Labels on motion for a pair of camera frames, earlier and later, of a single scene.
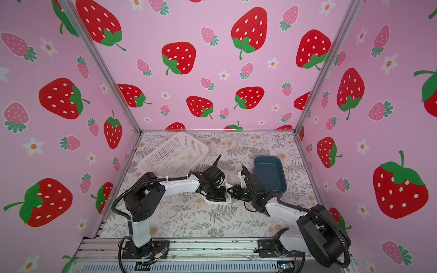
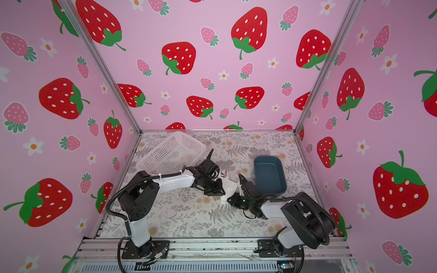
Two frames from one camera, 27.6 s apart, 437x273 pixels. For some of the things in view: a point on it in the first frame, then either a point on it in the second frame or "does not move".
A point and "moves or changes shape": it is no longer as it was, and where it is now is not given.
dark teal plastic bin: x=271 y=170 does not move
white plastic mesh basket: x=175 y=157 does not move
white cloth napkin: x=228 y=200 moves or changes shape
